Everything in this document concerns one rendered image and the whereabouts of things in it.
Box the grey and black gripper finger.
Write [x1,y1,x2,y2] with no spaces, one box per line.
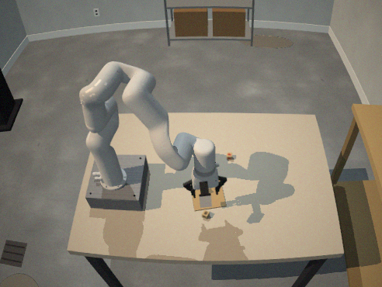
[183,179,196,198]
[215,176,227,195]

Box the tan flat mat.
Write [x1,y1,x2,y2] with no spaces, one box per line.
[192,186,226,211]

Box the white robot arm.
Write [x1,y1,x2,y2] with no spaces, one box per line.
[79,61,219,191]

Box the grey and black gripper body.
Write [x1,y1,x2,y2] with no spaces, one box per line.
[191,167,219,190]

